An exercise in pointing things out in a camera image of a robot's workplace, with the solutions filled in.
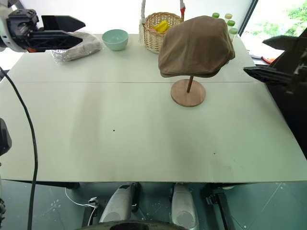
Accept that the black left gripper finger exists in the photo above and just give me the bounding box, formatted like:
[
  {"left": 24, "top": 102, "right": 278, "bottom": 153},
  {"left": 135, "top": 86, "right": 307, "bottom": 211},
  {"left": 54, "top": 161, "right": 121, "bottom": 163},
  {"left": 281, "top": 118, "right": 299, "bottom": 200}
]
[
  {"left": 41, "top": 15, "right": 86, "bottom": 32},
  {"left": 30, "top": 31, "right": 83, "bottom": 53}
]

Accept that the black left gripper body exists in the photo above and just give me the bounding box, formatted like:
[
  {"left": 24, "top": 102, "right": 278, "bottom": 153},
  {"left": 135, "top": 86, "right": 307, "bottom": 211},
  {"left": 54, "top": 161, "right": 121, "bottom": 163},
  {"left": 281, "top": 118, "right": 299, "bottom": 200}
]
[{"left": 6, "top": 9, "right": 43, "bottom": 53}]

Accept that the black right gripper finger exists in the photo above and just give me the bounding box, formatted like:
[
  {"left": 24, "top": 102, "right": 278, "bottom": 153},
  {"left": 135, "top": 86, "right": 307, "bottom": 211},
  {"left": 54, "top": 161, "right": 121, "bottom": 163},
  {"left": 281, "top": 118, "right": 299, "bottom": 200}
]
[
  {"left": 243, "top": 67, "right": 294, "bottom": 87},
  {"left": 262, "top": 35, "right": 299, "bottom": 53}
]

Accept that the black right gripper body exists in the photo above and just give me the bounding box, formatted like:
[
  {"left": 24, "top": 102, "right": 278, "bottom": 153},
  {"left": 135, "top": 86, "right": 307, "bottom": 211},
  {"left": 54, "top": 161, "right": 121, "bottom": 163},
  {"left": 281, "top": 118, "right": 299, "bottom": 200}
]
[{"left": 275, "top": 28, "right": 307, "bottom": 97}]

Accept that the brown flat cap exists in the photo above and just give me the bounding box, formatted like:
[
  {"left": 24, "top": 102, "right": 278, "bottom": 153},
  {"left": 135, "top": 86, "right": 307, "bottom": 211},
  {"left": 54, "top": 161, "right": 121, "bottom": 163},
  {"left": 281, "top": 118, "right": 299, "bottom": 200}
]
[{"left": 158, "top": 15, "right": 236, "bottom": 78}]

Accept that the wooden hat stand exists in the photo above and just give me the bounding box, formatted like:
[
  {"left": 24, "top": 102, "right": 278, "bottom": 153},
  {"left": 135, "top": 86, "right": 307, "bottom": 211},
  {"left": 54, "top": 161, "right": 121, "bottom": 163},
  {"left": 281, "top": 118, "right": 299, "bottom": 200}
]
[{"left": 170, "top": 75, "right": 207, "bottom": 108}]

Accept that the orange and white object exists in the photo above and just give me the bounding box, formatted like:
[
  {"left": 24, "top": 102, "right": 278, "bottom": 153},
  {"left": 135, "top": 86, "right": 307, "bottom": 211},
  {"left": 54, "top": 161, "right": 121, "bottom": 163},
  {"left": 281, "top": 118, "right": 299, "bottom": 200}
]
[{"left": 249, "top": 51, "right": 274, "bottom": 65}]

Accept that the mint green bowl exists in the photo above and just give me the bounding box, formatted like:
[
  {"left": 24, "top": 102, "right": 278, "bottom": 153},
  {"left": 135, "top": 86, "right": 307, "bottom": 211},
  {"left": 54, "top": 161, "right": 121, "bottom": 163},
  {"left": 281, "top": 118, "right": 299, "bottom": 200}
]
[{"left": 102, "top": 29, "right": 129, "bottom": 51}]

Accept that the wicker basket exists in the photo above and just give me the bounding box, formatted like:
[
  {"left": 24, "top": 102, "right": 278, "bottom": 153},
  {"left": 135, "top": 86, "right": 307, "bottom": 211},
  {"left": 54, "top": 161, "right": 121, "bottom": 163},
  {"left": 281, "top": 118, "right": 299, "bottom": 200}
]
[{"left": 142, "top": 12, "right": 185, "bottom": 55}]

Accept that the yellow item in basket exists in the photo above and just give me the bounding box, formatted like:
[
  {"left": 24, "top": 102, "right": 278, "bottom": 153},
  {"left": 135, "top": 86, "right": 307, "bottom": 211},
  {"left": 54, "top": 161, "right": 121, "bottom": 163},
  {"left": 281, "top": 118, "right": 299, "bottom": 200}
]
[{"left": 153, "top": 20, "right": 170, "bottom": 33}]

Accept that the black table crossbar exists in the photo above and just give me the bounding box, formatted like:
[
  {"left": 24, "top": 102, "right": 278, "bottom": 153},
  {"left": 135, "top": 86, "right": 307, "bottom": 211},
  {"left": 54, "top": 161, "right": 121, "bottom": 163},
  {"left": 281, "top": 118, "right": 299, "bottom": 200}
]
[{"left": 35, "top": 181, "right": 80, "bottom": 190}]

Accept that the silver right robot leg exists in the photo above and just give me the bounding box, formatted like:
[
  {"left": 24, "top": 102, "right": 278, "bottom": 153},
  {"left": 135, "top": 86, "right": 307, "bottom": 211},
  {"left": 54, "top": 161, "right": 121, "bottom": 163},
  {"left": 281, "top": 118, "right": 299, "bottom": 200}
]
[{"left": 169, "top": 182, "right": 199, "bottom": 229}]

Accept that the silver robot leg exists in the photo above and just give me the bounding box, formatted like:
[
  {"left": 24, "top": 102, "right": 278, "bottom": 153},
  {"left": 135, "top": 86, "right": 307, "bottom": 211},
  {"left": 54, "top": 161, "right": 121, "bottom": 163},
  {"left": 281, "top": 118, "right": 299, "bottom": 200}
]
[
  {"left": 99, "top": 183, "right": 141, "bottom": 224},
  {"left": 169, "top": 182, "right": 199, "bottom": 229}
]

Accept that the silver left robot leg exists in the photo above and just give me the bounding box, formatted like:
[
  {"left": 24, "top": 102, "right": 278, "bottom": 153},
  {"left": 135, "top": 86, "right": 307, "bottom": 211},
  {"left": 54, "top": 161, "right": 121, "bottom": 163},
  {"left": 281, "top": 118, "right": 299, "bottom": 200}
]
[{"left": 99, "top": 183, "right": 141, "bottom": 224}]

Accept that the dark rounded robot torso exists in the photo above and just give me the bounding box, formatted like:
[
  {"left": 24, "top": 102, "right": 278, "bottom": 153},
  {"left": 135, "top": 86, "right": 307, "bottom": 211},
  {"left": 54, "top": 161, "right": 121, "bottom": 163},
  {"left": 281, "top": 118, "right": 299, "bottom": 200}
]
[{"left": 82, "top": 219, "right": 195, "bottom": 230}]

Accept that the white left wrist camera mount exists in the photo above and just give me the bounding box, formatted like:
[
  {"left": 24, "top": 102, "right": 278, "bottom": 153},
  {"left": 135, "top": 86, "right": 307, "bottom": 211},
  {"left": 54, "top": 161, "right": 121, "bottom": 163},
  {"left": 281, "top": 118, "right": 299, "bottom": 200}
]
[{"left": 0, "top": 0, "right": 27, "bottom": 53}]

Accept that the white tasselled rope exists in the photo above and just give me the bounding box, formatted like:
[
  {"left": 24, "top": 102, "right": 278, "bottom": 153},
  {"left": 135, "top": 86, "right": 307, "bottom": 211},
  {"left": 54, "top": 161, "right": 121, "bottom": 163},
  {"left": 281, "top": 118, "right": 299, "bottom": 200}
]
[{"left": 138, "top": 0, "right": 147, "bottom": 46}]

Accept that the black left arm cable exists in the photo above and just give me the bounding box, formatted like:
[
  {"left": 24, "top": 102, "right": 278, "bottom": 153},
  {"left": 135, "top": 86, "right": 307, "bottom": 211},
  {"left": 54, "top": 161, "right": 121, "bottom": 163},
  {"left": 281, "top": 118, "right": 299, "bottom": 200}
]
[{"left": 0, "top": 66, "right": 39, "bottom": 230}]

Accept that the red and white rope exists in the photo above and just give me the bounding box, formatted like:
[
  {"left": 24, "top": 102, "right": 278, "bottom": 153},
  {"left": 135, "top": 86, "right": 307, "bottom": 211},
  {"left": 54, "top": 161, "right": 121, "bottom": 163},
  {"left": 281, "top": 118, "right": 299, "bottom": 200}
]
[{"left": 179, "top": 0, "right": 187, "bottom": 18}]

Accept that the black table leg frame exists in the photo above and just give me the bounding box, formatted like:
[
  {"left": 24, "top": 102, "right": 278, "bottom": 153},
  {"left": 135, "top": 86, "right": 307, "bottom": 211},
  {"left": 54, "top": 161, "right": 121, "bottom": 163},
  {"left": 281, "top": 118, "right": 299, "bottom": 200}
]
[{"left": 201, "top": 183, "right": 237, "bottom": 230}]

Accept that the white floor cable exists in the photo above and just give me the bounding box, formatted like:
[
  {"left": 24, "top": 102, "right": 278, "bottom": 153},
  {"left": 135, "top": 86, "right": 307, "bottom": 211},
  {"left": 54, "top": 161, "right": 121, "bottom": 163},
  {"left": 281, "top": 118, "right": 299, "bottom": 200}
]
[{"left": 64, "top": 187, "right": 97, "bottom": 226}]

